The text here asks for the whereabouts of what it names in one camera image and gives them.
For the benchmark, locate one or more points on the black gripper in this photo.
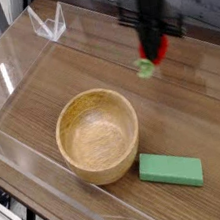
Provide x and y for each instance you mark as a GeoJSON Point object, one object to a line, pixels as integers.
{"type": "Point", "coordinates": [151, 31]}

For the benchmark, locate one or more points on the green rectangular block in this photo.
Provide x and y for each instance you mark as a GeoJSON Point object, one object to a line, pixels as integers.
{"type": "Point", "coordinates": [171, 169]}

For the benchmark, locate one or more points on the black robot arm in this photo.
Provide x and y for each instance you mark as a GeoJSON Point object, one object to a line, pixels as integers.
{"type": "Point", "coordinates": [150, 8]}

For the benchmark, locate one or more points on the clear acrylic tray enclosure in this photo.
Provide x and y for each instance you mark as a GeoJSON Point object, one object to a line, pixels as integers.
{"type": "Point", "coordinates": [53, 52]}

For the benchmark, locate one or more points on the wooden bowl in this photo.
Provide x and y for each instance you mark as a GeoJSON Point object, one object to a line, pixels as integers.
{"type": "Point", "coordinates": [97, 134]}

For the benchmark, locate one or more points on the red plush strawberry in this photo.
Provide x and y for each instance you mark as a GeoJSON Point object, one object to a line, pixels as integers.
{"type": "Point", "coordinates": [147, 67]}

